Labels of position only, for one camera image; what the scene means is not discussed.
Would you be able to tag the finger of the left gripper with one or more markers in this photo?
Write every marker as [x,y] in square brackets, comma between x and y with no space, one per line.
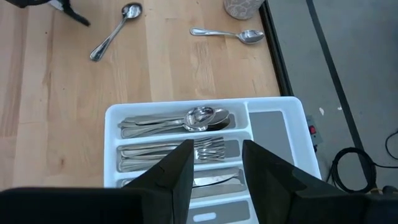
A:
[74,15]

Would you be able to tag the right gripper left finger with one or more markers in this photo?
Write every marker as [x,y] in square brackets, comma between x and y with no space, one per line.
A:
[161,193]

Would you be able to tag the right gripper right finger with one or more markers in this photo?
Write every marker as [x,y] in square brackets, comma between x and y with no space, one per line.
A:
[280,193]

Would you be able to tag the cutlery pair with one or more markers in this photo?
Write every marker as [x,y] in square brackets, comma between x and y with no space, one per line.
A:
[214,180]

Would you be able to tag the white cutlery tray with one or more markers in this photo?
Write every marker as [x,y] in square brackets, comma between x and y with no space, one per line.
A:
[295,130]

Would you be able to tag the grey power strip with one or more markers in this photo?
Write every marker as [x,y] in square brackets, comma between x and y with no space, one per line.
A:
[314,132]

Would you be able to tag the grey speckled mug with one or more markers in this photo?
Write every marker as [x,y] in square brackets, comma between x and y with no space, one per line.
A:
[242,7]

